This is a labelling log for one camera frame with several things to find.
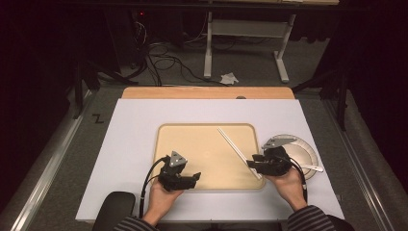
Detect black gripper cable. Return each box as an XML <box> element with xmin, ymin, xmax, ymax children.
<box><xmin>278</xmin><ymin>155</ymin><xmax>310</xmax><ymax>204</ymax></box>
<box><xmin>138</xmin><ymin>156</ymin><xmax>169</xmax><ymax>219</ymax></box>

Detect white chopstick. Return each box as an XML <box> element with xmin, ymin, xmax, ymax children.
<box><xmin>218</xmin><ymin>127</ymin><xmax>263</xmax><ymax>179</ymax></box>
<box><xmin>217</xmin><ymin>128</ymin><xmax>261</xmax><ymax>181</ymax></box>

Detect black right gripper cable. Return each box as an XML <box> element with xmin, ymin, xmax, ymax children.
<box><xmin>278</xmin><ymin>155</ymin><xmax>310</xmax><ymax>204</ymax></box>

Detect person's left hand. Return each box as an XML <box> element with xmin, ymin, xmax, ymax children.
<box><xmin>142</xmin><ymin>179</ymin><xmax>185</xmax><ymax>224</ymax></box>

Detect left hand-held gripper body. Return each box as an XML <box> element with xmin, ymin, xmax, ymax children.
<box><xmin>158</xmin><ymin>150</ymin><xmax>193</xmax><ymax>193</ymax></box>

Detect white metal desk frame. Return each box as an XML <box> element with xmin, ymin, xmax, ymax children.
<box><xmin>198</xmin><ymin>0</ymin><xmax>341</xmax><ymax>84</ymax></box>

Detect black chair armrest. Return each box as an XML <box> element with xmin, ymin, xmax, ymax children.
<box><xmin>91</xmin><ymin>191</ymin><xmax>137</xmax><ymax>231</ymax></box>

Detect black floor cables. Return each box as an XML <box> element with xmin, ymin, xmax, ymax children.
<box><xmin>129</xmin><ymin>18</ymin><xmax>229</xmax><ymax>88</ymax></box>

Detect beige plastic tray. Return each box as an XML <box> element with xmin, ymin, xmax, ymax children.
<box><xmin>153</xmin><ymin>122</ymin><xmax>267</xmax><ymax>191</ymax></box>

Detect aluminium rail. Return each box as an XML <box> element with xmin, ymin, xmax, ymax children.
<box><xmin>9</xmin><ymin>90</ymin><xmax>95</xmax><ymax>231</ymax></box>
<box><xmin>321</xmin><ymin>98</ymin><xmax>397</xmax><ymax>231</ymax></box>

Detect black metal stand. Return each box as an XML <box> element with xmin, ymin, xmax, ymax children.
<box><xmin>292</xmin><ymin>68</ymin><xmax>349</xmax><ymax>132</ymax></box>
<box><xmin>72</xmin><ymin>61</ymin><xmax>139</xmax><ymax>120</ymax></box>

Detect grey striped ceramic plate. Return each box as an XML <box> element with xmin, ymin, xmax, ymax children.
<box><xmin>263</xmin><ymin>134</ymin><xmax>319</xmax><ymax>181</ymax></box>

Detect person's right hand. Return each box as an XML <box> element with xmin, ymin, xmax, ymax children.
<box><xmin>263</xmin><ymin>167</ymin><xmax>308</xmax><ymax>212</ymax></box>

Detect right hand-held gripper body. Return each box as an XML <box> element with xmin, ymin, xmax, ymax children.
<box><xmin>261</xmin><ymin>136</ymin><xmax>297</xmax><ymax>177</ymax></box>

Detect crumpled white paper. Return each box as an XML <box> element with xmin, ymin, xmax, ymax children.
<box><xmin>219</xmin><ymin>72</ymin><xmax>240</xmax><ymax>86</ymax></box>

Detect white board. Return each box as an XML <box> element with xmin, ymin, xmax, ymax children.
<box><xmin>75</xmin><ymin>98</ymin><xmax>345</xmax><ymax>223</ymax></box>

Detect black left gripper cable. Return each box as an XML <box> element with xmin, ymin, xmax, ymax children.
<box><xmin>138</xmin><ymin>156</ymin><xmax>169</xmax><ymax>219</ymax></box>

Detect wooden table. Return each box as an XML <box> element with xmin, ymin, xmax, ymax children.
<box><xmin>121</xmin><ymin>86</ymin><xmax>295</xmax><ymax>100</ymax></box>

